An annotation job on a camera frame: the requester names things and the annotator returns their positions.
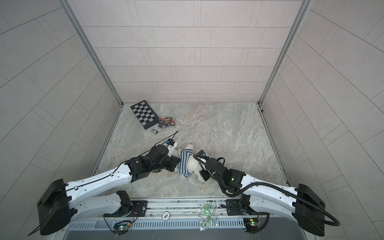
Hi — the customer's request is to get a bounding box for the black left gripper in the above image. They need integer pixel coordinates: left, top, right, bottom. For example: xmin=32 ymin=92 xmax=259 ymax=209
xmin=149 ymin=155 xmax=184 ymax=173

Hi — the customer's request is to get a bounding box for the blue white striped knit sweater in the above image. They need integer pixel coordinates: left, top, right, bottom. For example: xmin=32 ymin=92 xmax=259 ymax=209
xmin=178 ymin=144 xmax=194 ymax=178

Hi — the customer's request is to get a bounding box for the white fluffy teddy bear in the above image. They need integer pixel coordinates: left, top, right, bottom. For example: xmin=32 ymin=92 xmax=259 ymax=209
xmin=172 ymin=149 xmax=204 ymax=182

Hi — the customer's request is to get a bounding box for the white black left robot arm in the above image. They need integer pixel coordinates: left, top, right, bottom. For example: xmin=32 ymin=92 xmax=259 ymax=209
xmin=31 ymin=140 xmax=181 ymax=236

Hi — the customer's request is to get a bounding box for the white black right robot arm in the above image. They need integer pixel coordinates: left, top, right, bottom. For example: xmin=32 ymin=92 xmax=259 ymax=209
xmin=194 ymin=153 xmax=340 ymax=237

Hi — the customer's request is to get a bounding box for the clear bag of green parts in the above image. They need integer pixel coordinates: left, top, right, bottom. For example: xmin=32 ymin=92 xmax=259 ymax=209
xmin=198 ymin=202 xmax=219 ymax=231

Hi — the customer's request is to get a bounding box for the bag of colourful small parts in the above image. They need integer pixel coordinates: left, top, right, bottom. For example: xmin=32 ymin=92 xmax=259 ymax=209
xmin=158 ymin=117 xmax=176 ymax=128

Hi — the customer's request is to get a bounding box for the black white chessboard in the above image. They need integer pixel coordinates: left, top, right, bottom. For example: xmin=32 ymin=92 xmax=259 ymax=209
xmin=130 ymin=100 xmax=159 ymax=130

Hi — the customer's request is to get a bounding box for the right circuit board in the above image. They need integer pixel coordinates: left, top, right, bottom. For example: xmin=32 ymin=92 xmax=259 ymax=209
xmin=243 ymin=218 xmax=261 ymax=234

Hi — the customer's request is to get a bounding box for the left green circuit board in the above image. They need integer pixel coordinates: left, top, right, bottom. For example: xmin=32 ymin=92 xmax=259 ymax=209
xmin=113 ymin=220 xmax=133 ymax=236

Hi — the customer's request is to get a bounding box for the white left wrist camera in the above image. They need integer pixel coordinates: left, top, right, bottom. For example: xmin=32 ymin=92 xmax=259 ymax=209
xmin=166 ymin=139 xmax=178 ymax=157

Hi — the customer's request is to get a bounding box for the aluminium front mounting rail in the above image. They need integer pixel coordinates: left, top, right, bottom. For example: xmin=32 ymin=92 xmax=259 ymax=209
xmin=98 ymin=195 xmax=311 ymax=223

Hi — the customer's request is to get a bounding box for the round silver rail knob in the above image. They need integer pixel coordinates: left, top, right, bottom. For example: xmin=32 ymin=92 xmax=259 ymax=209
xmin=162 ymin=211 xmax=171 ymax=221

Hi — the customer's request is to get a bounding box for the black corrugated cable conduit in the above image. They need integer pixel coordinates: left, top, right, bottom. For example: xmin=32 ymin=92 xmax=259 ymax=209
xmin=192 ymin=152 xmax=341 ymax=234

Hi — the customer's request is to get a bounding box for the left aluminium corner post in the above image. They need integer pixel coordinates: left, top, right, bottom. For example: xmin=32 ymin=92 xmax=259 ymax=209
xmin=58 ymin=0 xmax=124 ymax=107

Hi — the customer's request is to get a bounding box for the aluminium corner post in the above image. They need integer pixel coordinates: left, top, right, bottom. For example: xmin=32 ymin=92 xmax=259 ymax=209
xmin=259 ymin=0 xmax=312 ymax=108
xmin=58 ymin=0 xmax=124 ymax=107

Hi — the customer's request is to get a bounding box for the right aluminium corner post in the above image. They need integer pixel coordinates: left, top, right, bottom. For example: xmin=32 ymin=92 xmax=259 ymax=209
xmin=259 ymin=0 xmax=312 ymax=108

